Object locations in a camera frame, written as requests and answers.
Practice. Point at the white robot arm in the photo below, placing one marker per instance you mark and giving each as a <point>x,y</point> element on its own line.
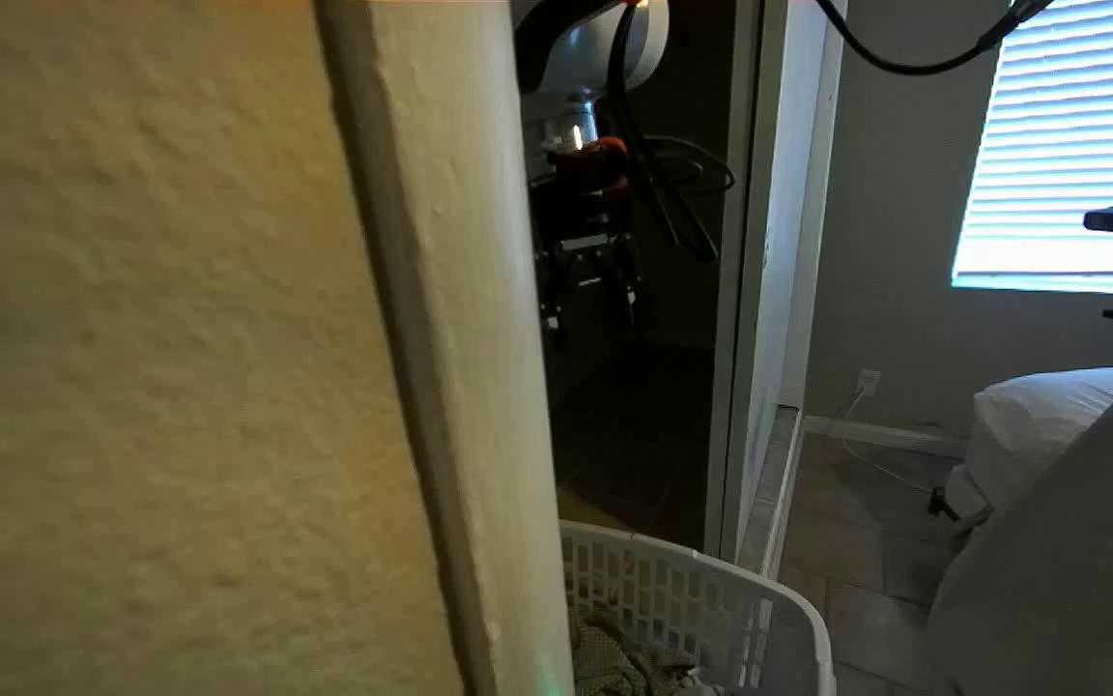
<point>575,61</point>

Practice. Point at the grey clothes in basket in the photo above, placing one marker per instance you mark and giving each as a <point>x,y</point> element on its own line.
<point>609,663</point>

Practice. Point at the white window blinds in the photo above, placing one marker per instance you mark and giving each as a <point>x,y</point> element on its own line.
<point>1043,159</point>

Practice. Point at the white wall outlet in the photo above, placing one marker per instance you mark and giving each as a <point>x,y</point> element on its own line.
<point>867,382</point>

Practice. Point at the white bed with bedding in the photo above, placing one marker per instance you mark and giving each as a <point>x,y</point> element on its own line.
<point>1019,432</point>

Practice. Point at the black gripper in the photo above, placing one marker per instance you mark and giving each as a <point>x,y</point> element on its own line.
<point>584,229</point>

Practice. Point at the white plastic laundry basket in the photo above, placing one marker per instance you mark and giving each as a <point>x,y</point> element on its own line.
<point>748,637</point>

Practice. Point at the white closet door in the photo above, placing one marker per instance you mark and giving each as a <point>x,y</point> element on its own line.
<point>782,61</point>

